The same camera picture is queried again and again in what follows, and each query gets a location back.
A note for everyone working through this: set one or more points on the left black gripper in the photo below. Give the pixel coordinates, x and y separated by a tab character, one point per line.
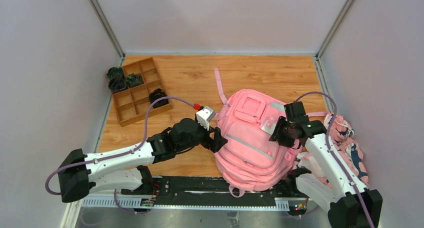
216	140

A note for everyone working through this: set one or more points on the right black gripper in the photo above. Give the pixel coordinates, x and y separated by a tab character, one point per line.
277	134

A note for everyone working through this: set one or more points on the pink student backpack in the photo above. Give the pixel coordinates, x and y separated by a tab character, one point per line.
249	161

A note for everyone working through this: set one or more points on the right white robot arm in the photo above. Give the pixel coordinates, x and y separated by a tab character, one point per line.
348	202

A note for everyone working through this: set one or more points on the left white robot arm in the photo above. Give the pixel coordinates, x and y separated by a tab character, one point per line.
81	174

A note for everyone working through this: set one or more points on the pink patterned cloth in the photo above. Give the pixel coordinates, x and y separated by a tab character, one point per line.
341	134

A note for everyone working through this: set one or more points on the wooden divided organizer tray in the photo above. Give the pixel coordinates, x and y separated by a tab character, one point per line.
131	104

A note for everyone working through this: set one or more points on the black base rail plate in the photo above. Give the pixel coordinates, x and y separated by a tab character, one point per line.
210	191

